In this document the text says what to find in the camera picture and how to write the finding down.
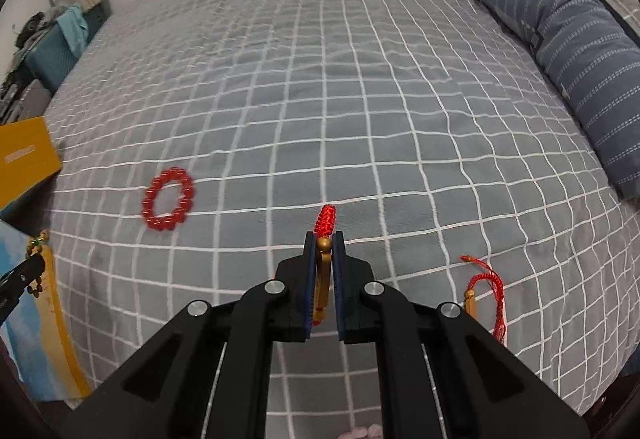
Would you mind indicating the teal suitcase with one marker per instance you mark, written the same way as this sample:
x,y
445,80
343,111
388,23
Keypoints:
x,y
47,59

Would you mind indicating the grey checked bedsheet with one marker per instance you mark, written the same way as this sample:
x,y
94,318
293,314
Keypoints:
x,y
320,94

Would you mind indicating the yellow jewelry box blue lining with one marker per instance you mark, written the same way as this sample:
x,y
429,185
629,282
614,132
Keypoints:
x,y
30,344

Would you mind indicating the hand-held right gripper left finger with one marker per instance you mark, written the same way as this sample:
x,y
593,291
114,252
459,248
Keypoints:
x,y
308,279

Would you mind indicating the teal cloth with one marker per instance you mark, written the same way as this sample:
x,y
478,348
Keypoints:
x,y
72,29

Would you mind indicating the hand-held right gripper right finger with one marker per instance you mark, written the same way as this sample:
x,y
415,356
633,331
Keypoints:
x,y
342,279

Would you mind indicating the blue striped bolster pillow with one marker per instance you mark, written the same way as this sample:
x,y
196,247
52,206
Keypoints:
x,y
565,44

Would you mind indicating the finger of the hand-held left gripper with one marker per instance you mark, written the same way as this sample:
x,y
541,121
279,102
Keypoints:
x,y
15,281

